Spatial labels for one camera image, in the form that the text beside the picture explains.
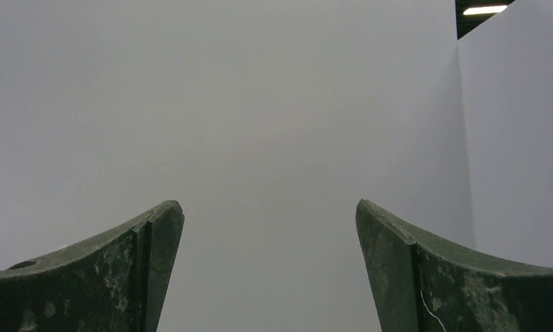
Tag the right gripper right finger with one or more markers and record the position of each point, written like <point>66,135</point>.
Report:
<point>423,282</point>

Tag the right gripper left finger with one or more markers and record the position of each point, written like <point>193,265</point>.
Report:
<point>114,281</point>

